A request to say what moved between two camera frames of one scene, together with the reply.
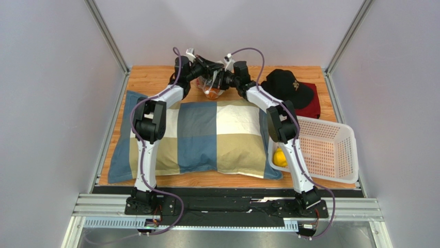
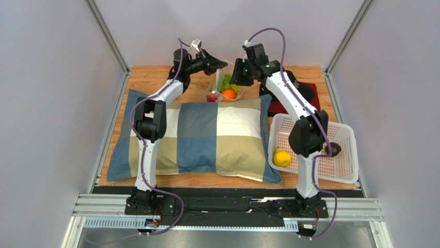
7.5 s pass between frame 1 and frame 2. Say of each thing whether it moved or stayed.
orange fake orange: moved
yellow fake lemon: stayed
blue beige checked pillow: stayed
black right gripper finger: moved
